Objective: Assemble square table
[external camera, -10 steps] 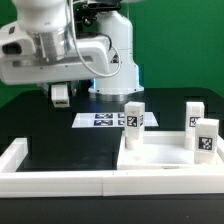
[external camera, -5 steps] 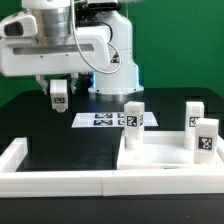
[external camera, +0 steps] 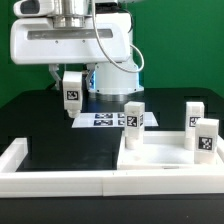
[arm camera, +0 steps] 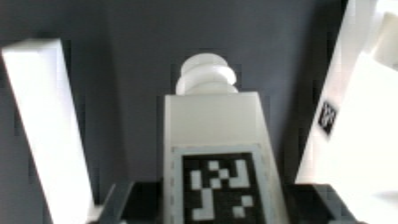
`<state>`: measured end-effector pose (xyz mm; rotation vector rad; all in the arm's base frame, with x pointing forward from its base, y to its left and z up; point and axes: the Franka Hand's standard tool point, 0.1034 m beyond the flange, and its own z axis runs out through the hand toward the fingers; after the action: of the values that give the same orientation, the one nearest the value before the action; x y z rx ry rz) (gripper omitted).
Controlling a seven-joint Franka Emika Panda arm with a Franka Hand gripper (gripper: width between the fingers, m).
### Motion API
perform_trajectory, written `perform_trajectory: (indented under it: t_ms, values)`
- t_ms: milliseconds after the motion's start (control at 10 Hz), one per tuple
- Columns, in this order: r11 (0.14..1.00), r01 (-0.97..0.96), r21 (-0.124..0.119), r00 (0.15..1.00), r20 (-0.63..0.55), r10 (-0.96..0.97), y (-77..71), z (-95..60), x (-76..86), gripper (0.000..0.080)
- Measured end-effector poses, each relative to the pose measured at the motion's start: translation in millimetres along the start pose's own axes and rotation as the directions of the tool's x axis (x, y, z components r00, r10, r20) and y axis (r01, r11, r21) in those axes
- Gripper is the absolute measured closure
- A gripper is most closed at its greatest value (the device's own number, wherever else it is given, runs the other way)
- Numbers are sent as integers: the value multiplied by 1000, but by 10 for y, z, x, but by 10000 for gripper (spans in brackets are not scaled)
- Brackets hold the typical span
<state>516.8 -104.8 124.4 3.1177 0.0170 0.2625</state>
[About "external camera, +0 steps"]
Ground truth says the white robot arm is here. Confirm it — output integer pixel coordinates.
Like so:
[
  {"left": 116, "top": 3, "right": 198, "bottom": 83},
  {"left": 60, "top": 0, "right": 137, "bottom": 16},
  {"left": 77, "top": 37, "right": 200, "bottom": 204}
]
[{"left": 10, "top": 0, "right": 144, "bottom": 100}]

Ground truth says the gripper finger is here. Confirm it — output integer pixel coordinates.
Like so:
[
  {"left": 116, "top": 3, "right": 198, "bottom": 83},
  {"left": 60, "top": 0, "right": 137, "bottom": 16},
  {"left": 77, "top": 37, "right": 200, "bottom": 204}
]
[
  {"left": 84, "top": 64, "right": 95, "bottom": 90},
  {"left": 49, "top": 64, "right": 61, "bottom": 90}
]

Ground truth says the white U-shaped fence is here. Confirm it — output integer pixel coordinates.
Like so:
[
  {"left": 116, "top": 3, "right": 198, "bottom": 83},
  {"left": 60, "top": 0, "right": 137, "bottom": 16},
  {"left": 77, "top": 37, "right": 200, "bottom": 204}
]
[{"left": 0, "top": 138, "right": 224, "bottom": 198}]

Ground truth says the white marker sheet with tags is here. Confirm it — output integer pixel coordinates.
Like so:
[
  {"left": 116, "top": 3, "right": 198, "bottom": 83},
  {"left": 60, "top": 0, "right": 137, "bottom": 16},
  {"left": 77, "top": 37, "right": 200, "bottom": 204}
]
[{"left": 71, "top": 112, "right": 159, "bottom": 128}]

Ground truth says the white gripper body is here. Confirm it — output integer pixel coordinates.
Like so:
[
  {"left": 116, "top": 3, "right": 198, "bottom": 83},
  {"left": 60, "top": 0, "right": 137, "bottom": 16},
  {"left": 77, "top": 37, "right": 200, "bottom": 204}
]
[{"left": 9, "top": 0, "right": 134, "bottom": 66}]

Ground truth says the white square table top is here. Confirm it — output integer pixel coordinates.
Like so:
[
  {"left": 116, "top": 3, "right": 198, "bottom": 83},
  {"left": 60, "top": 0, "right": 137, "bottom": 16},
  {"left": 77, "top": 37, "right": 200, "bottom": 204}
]
[{"left": 117, "top": 131, "right": 224, "bottom": 170}]

